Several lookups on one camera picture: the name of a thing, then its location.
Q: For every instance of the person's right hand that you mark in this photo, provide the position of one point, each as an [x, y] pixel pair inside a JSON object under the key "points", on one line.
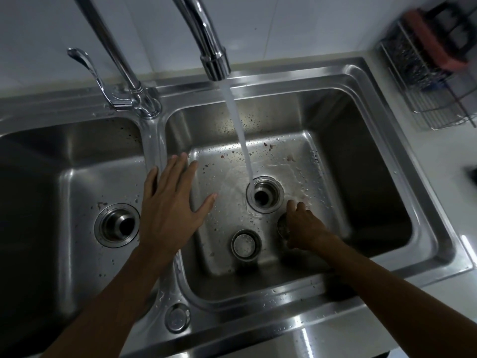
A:
{"points": [[307, 231]]}

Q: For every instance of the person's left hand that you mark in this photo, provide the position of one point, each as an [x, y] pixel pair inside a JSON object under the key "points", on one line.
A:
{"points": [[164, 219]]}

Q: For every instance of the person's left middle finger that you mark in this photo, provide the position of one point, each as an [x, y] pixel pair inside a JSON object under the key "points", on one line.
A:
{"points": [[180, 169]]}

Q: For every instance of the person's right fingers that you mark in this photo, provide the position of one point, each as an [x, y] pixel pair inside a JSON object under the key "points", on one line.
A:
{"points": [[296, 209]]}

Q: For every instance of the person's left thumb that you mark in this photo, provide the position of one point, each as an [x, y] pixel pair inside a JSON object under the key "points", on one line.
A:
{"points": [[204, 206]]}

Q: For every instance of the person's left little finger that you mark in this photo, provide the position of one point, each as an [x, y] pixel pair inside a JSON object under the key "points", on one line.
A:
{"points": [[150, 182]]}

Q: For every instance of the round steel sink strainer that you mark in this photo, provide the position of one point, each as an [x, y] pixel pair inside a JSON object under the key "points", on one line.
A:
{"points": [[246, 245], [282, 225]]}

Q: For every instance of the person's left forearm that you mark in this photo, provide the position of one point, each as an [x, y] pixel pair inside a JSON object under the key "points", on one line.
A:
{"points": [[111, 305]]}

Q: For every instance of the person's right forearm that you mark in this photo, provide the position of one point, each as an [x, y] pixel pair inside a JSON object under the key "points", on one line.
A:
{"points": [[391, 298]]}

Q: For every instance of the running water stream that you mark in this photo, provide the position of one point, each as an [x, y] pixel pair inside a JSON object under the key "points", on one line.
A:
{"points": [[238, 126]]}

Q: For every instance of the stainless steel double sink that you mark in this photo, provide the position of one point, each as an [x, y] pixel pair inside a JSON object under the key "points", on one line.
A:
{"points": [[354, 164]]}

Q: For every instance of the chrome gooseneck faucet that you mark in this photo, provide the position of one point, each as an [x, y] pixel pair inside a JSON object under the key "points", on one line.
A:
{"points": [[138, 89]]}

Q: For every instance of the round steel hole cap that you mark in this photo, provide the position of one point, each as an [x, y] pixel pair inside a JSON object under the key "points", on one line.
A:
{"points": [[177, 318]]}

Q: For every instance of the orange sponge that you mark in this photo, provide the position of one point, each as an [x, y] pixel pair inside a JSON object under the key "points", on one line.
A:
{"points": [[434, 39]]}

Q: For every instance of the black holder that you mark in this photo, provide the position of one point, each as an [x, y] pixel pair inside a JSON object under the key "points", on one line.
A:
{"points": [[456, 27]]}

